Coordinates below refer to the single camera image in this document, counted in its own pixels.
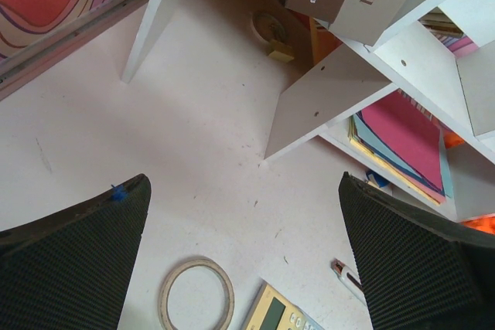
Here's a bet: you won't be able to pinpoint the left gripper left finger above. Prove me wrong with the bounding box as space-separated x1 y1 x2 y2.
1 174 152 329

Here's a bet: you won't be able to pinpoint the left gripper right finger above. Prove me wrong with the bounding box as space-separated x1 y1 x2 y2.
338 172 494 329

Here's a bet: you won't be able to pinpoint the orange microfiber duster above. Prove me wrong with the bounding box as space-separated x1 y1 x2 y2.
440 134 494 234

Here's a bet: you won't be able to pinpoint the clear tape roll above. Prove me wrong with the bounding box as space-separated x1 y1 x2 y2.
157 256 235 329

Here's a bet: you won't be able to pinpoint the white wooden bookshelf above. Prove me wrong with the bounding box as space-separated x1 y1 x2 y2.
265 0 494 215

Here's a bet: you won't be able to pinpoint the blue tape dispenser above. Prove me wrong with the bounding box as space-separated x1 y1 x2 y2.
365 169 390 185

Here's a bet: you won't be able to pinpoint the yellow sticky notes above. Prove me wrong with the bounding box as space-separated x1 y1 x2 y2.
365 178 389 190

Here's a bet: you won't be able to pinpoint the stack of coloured paper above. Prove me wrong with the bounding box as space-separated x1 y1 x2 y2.
348 90 463 205

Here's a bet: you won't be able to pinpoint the beige blue calculator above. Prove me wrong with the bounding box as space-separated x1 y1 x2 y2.
241 281 323 330

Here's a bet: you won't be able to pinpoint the books behind shelf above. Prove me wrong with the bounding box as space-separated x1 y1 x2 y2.
418 7 479 58

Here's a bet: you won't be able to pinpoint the yellow sticky pad under shelf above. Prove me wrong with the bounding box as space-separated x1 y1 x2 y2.
268 39 295 63

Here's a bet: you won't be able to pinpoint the tape roll under shelf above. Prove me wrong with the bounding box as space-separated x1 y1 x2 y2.
251 11 288 43

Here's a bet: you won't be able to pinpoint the white side shelf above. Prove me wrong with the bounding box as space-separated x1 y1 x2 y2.
121 0 180 83

